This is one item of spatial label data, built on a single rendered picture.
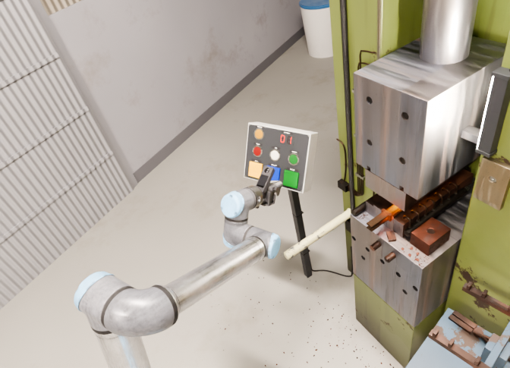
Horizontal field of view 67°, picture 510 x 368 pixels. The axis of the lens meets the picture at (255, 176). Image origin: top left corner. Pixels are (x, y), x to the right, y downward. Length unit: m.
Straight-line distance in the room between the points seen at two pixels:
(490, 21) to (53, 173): 2.92
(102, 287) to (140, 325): 0.15
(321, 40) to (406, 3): 3.68
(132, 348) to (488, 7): 1.56
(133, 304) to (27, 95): 2.33
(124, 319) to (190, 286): 0.19
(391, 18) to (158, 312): 1.16
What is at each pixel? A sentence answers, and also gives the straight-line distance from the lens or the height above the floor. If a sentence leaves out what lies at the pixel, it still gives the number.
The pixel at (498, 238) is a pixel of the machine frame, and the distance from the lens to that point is 1.55.
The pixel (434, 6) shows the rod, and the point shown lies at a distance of 1.34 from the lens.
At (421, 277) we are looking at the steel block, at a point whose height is 0.86.
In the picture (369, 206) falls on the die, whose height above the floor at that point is 0.96.
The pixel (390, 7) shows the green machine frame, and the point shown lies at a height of 1.72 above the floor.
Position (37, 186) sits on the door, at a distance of 3.30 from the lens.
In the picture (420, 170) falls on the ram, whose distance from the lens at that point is 1.36.
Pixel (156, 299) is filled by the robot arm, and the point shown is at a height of 1.40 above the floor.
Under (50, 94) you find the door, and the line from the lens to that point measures 3.22.
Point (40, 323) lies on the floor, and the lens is 3.25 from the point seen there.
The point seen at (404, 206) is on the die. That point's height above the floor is 1.10.
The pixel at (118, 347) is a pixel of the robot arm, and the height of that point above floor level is 1.25.
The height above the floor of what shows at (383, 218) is 1.01.
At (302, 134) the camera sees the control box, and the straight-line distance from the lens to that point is 1.74.
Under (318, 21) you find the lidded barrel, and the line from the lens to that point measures 5.04.
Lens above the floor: 2.19
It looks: 40 degrees down
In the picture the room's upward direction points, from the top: 15 degrees counter-clockwise
